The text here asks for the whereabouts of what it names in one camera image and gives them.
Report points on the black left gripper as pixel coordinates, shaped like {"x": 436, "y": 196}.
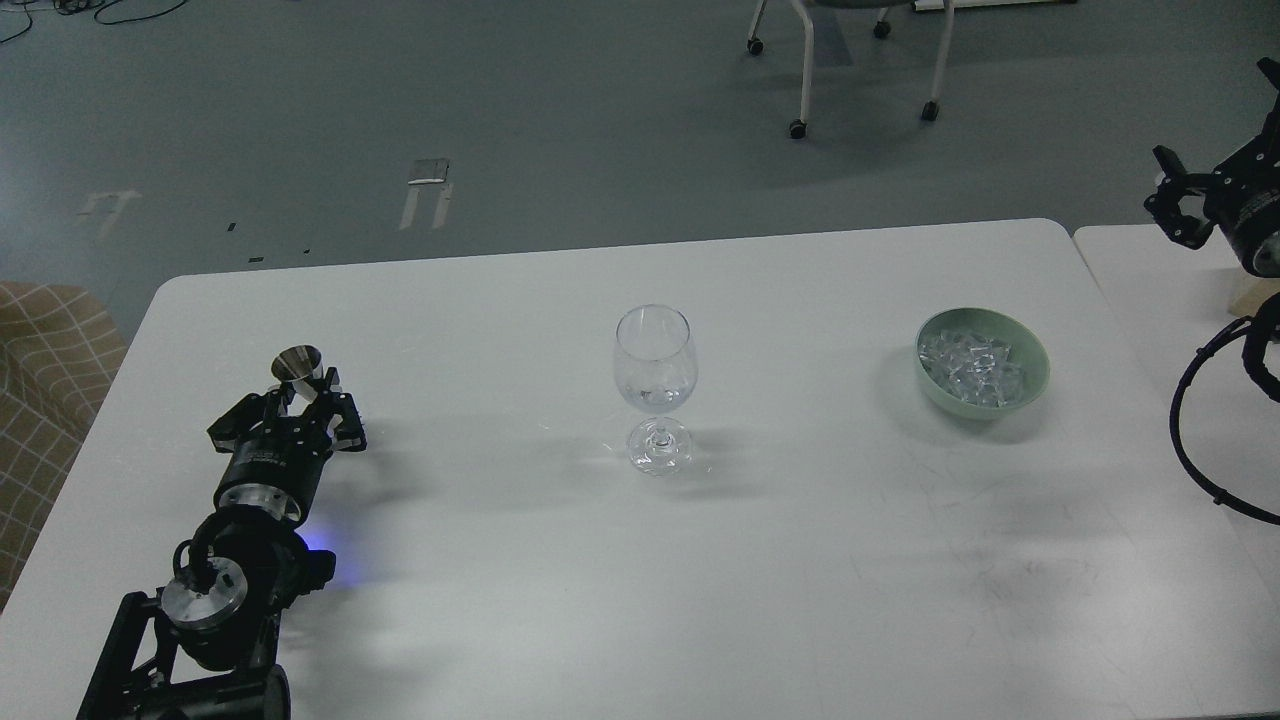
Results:
{"x": 276, "y": 460}

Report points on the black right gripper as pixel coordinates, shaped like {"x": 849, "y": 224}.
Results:
{"x": 1244, "y": 200}

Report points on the steel double jigger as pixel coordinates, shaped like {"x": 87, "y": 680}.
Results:
{"x": 301, "y": 368}

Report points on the clear ice cubes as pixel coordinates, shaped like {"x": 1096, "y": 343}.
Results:
{"x": 972, "y": 367}

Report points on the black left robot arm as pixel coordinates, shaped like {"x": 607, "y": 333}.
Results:
{"x": 204, "y": 645}

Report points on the clear wine glass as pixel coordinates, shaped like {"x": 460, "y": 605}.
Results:
{"x": 655, "y": 369}

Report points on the wooden block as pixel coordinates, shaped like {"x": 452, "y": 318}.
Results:
{"x": 1249, "y": 292}

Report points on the beige checkered chair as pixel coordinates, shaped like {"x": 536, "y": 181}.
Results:
{"x": 60, "y": 352}

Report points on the green bowl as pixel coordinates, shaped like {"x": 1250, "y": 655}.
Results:
{"x": 1026, "y": 350}

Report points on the white rolling chair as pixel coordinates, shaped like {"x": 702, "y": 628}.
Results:
{"x": 826, "y": 44}

